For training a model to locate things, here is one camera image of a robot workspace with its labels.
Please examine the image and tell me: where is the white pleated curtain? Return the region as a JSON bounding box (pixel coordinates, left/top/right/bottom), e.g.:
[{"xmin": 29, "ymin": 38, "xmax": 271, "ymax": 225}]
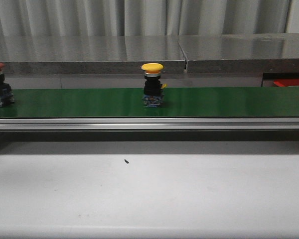
[{"xmin": 0, "ymin": 0, "xmax": 299, "ymax": 36}]

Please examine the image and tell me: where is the aluminium conveyor frame rail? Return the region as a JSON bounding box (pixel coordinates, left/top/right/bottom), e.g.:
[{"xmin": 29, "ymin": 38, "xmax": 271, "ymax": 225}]
[{"xmin": 0, "ymin": 117, "xmax": 299, "ymax": 154}]

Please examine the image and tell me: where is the red plastic tray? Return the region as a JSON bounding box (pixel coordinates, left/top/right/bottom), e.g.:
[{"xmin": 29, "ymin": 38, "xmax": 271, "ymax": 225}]
[{"xmin": 274, "ymin": 79, "xmax": 299, "ymax": 87}]

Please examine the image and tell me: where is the green conveyor belt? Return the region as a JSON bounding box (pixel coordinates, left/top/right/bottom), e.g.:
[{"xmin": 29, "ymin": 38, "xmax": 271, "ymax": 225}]
[{"xmin": 0, "ymin": 87, "xmax": 299, "ymax": 119}]

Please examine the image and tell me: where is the grey stone counter slab right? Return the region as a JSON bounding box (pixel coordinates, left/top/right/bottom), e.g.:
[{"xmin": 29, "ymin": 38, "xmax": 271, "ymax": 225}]
[{"xmin": 178, "ymin": 33, "xmax": 299, "ymax": 73}]

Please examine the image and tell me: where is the grey stone counter slab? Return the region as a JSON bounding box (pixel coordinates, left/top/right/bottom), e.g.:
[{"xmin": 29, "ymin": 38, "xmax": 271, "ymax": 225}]
[
  {"xmin": 178, "ymin": 33, "xmax": 299, "ymax": 73},
  {"xmin": 0, "ymin": 36, "xmax": 186, "ymax": 75}
]

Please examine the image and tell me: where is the grey stone counter slab left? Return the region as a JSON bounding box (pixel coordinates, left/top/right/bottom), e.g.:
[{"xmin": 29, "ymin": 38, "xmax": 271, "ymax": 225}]
[{"xmin": 0, "ymin": 36, "xmax": 186, "ymax": 75}]

